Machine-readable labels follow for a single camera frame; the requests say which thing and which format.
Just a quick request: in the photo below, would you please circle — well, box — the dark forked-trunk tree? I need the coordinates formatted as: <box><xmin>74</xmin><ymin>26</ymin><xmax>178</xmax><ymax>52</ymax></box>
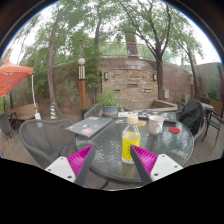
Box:
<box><xmin>116</xmin><ymin>0</ymin><xmax>204</xmax><ymax>101</ymax></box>

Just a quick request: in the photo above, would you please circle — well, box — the clear bottle with yellow label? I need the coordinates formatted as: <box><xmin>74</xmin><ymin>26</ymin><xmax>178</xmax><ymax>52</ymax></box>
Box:
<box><xmin>121</xmin><ymin>114</ymin><xmax>142</xmax><ymax>165</ymax></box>

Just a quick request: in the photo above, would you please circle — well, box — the dark patio chair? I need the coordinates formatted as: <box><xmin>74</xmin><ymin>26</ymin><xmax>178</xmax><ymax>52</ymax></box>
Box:
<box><xmin>0</xmin><ymin>112</ymin><xmax>19</xmax><ymax>141</ymax></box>

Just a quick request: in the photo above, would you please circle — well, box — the black metal chair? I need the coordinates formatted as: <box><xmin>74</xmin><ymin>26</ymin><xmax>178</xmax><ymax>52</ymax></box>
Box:
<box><xmin>201</xmin><ymin>103</ymin><xmax>224</xmax><ymax>148</ymax></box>

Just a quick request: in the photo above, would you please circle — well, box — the grey wicker chair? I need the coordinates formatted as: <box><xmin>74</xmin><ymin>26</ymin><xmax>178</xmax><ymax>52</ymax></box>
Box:
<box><xmin>18</xmin><ymin>118</ymin><xmax>79</xmax><ymax>169</ymax></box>
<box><xmin>175</xmin><ymin>99</ymin><xmax>209</xmax><ymax>145</ymax></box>
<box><xmin>83</xmin><ymin>103</ymin><xmax>103</xmax><ymax>120</ymax></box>

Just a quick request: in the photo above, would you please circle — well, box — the white ceramic mug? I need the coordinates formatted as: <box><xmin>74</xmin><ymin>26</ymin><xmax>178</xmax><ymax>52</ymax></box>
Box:
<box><xmin>148</xmin><ymin>114</ymin><xmax>166</xmax><ymax>136</ymax></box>

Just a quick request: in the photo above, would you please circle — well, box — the blue and yellow striped cone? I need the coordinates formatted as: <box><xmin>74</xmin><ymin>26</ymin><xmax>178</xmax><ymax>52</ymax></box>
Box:
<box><xmin>49</xmin><ymin>102</ymin><xmax>58</xmax><ymax>120</ymax></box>

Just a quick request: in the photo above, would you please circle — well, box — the green plant in teal pot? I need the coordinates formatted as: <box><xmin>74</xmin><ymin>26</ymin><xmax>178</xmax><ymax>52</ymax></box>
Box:
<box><xmin>96</xmin><ymin>88</ymin><xmax>121</xmax><ymax>119</ymax></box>

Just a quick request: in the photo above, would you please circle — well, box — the silver laptop with stickers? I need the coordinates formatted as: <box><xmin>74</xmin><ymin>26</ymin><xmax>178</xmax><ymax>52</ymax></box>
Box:
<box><xmin>65</xmin><ymin>115</ymin><xmax>114</xmax><ymax>139</ymax></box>

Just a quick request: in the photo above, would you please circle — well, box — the white sticker sheet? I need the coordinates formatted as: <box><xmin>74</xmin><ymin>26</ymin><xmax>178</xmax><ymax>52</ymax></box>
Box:
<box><xmin>117</xmin><ymin>111</ymin><xmax>139</xmax><ymax>118</ymax></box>

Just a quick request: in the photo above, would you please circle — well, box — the wooden lamp post with globe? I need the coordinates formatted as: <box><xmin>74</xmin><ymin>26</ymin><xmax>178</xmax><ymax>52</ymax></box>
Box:
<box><xmin>77</xmin><ymin>57</ymin><xmax>88</xmax><ymax>119</ymax></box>

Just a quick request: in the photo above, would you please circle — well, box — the black jacket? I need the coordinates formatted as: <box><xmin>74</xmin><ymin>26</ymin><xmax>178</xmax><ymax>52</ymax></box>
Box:
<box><xmin>178</xmin><ymin>98</ymin><xmax>207</xmax><ymax>136</ymax></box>

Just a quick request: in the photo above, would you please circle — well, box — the wooden bench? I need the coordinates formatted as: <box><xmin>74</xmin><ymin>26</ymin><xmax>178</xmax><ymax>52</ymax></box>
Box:
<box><xmin>8</xmin><ymin>102</ymin><xmax>39</xmax><ymax>122</ymax></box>

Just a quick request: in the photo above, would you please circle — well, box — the orange patio umbrella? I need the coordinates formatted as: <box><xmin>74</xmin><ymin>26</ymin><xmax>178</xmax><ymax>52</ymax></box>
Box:
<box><xmin>0</xmin><ymin>59</ymin><xmax>42</xmax><ymax>120</ymax></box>

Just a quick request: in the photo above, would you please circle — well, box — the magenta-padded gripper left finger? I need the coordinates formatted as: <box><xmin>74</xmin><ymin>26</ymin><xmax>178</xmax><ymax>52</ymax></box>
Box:
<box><xmin>44</xmin><ymin>144</ymin><xmax>96</xmax><ymax>187</ymax></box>

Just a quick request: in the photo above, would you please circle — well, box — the slender brown-trunk tree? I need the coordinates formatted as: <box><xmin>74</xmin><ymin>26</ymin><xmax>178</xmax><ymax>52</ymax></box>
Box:
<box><xmin>45</xmin><ymin>13</ymin><xmax>64</xmax><ymax>116</ymax></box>

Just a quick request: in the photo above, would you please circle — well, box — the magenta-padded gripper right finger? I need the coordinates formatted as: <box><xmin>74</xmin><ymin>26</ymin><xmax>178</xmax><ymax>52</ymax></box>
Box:
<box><xmin>129</xmin><ymin>144</ymin><xmax>184</xmax><ymax>187</ymax></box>

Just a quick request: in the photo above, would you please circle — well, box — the flat round red coaster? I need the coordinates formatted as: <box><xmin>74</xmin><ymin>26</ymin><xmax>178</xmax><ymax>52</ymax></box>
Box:
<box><xmin>168</xmin><ymin>126</ymin><xmax>181</xmax><ymax>135</ymax></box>

